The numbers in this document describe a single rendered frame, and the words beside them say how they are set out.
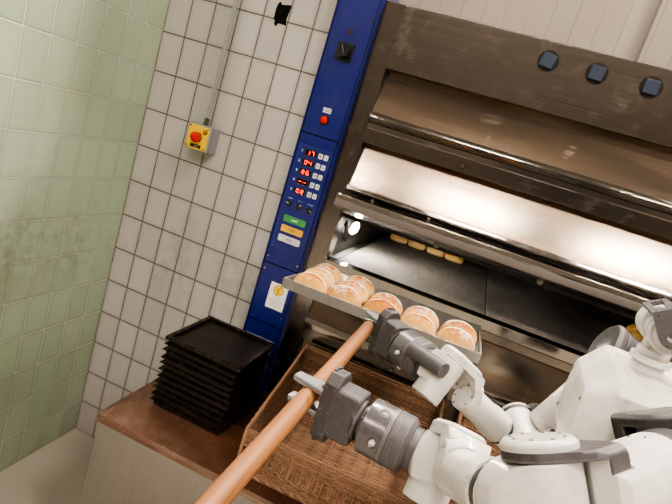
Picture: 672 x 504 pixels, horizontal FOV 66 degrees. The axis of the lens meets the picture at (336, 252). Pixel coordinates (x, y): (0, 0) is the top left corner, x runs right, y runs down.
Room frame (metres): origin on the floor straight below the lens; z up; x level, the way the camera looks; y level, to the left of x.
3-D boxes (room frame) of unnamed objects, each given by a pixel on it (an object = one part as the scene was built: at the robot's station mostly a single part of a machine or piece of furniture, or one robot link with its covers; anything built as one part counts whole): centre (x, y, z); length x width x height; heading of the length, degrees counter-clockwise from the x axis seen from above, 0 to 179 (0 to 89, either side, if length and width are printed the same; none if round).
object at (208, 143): (1.98, 0.62, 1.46); 0.10 x 0.07 x 0.10; 76
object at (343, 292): (1.34, -0.06, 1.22); 0.10 x 0.07 x 0.05; 78
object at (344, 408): (0.74, -0.11, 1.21); 0.12 x 0.10 x 0.13; 68
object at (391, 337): (1.14, -0.20, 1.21); 0.12 x 0.10 x 0.13; 41
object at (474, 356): (1.45, -0.20, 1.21); 0.55 x 0.36 x 0.03; 76
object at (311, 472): (1.55, -0.22, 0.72); 0.56 x 0.49 x 0.28; 78
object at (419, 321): (1.29, -0.26, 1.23); 0.10 x 0.07 x 0.06; 76
